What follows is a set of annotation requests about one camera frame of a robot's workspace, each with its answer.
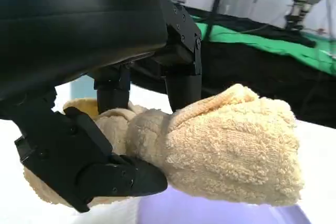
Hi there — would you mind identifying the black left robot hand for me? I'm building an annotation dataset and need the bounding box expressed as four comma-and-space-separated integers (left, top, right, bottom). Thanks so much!
0, 0, 203, 213

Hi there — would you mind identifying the beige towel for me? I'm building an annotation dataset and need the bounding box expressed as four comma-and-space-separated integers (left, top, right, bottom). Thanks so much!
23, 83, 303, 207

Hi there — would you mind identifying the black stand pole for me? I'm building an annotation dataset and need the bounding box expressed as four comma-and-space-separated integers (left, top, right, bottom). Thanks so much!
204, 0, 229, 41

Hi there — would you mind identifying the green cloth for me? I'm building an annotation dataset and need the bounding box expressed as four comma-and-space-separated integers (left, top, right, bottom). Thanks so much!
190, 14, 336, 76

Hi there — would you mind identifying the lilac plate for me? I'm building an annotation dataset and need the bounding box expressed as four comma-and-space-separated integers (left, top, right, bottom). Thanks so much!
138, 184, 316, 224

